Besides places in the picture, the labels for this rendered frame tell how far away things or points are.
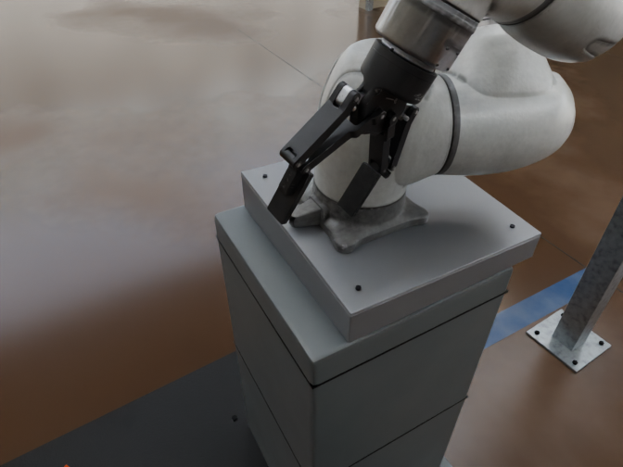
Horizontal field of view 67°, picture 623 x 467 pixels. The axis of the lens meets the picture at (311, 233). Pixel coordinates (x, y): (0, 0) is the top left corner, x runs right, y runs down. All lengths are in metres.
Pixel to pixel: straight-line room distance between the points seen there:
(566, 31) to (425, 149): 0.23
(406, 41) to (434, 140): 0.23
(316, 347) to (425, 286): 0.18
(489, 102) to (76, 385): 1.50
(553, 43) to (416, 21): 0.17
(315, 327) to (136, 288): 1.36
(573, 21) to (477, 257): 0.36
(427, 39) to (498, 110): 0.27
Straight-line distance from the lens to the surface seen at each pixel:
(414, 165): 0.71
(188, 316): 1.84
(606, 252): 1.64
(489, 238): 0.83
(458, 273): 0.76
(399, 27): 0.50
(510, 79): 0.75
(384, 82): 0.51
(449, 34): 0.50
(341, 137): 0.51
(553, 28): 0.58
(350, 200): 0.64
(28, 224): 2.55
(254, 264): 0.82
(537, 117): 0.77
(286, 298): 0.76
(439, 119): 0.69
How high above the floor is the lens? 1.36
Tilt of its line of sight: 39 degrees down
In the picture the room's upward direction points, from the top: straight up
